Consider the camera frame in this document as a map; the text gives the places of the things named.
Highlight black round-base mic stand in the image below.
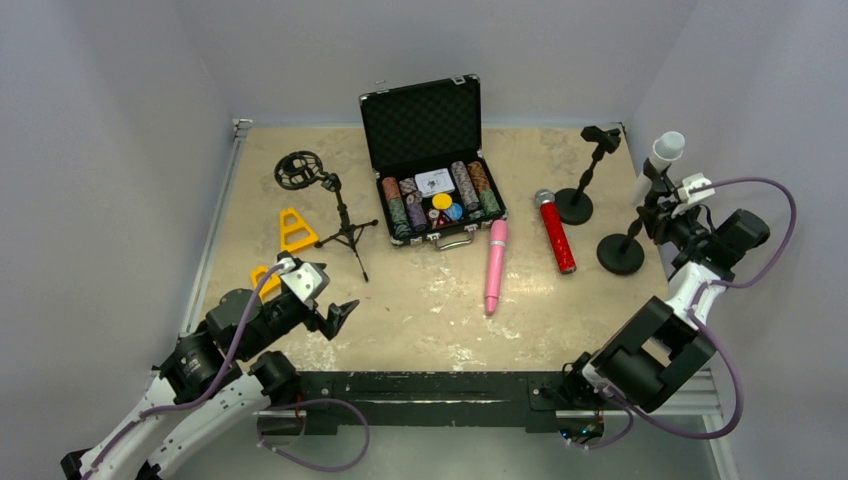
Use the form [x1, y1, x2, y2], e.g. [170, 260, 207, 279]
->
[596, 160, 674, 276]

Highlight white microphone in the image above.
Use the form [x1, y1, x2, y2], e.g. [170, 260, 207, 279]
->
[631, 131, 686, 206]

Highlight red glitter microphone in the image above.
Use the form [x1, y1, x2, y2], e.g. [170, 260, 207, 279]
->
[534, 189, 577, 274]

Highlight black tripod shock-mount stand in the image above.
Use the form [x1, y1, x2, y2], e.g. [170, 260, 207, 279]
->
[273, 150, 379, 283]

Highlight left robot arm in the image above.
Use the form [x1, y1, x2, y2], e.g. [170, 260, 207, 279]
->
[60, 289, 359, 479]

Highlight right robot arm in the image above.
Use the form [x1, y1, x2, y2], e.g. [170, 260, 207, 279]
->
[560, 202, 770, 413]

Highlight yellow triangle stand lower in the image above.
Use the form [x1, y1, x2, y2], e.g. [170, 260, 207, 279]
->
[250, 265, 282, 304]

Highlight yellow triangle stand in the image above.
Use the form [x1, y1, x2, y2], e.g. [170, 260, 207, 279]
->
[250, 265, 282, 304]
[279, 208, 320, 254]

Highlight yellow triangle stand upper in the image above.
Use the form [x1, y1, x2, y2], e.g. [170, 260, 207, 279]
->
[279, 208, 320, 254]

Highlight black rear round-base stand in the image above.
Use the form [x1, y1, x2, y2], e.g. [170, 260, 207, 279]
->
[555, 126, 622, 225]

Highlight pink microphone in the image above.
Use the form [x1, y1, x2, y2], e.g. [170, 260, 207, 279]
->
[483, 219, 509, 316]

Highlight black poker chip case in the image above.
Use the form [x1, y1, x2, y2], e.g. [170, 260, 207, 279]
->
[358, 74, 508, 249]

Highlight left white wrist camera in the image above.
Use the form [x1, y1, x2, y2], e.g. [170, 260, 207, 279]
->
[276, 258, 330, 307]

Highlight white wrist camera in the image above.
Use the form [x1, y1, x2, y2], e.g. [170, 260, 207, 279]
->
[671, 173, 715, 218]
[276, 258, 330, 307]

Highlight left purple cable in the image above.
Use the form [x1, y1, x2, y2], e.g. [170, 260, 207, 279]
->
[79, 261, 370, 480]

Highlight purple cable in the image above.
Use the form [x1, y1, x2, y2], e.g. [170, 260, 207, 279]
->
[563, 176, 798, 452]
[79, 261, 370, 480]

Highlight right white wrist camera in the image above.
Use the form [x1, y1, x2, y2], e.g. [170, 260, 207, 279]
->
[671, 173, 715, 218]

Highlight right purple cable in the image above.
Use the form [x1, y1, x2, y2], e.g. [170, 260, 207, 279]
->
[563, 176, 798, 452]

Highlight black front mounting rail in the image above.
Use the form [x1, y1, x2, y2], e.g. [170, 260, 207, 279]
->
[294, 370, 627, 435]

